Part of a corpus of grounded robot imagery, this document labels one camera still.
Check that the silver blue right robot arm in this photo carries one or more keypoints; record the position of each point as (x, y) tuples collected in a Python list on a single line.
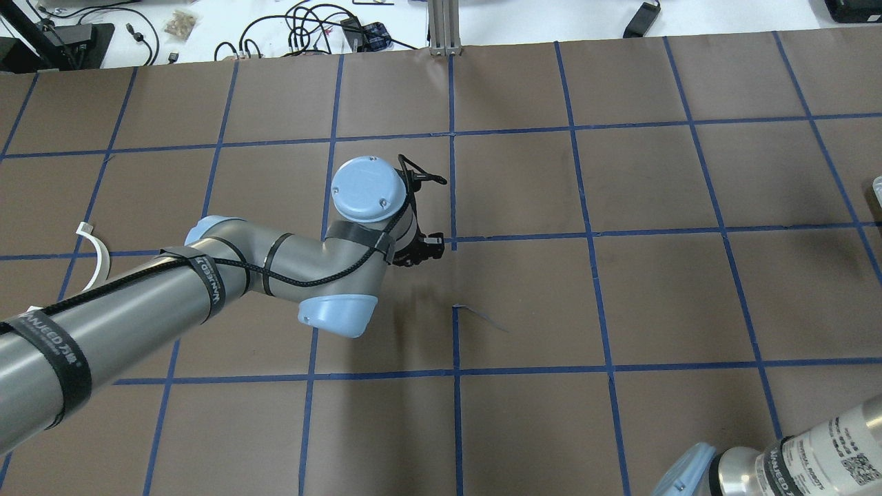
[(665, 362)]

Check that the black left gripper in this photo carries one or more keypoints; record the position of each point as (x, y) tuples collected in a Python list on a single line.
[(414, 252)]

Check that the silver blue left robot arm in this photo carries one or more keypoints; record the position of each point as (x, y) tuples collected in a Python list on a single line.
[(54, 358)]

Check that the black monitor stand base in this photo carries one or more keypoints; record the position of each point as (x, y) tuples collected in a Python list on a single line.
[(78, 47)]

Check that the white curved plastic clamp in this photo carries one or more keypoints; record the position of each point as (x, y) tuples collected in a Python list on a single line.
[(103, 260)]

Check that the bag of small parts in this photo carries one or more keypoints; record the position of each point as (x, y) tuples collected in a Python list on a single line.
[(181, 24)]

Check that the black power adapter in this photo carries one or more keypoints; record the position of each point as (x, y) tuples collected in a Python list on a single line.
[(642, 20)]

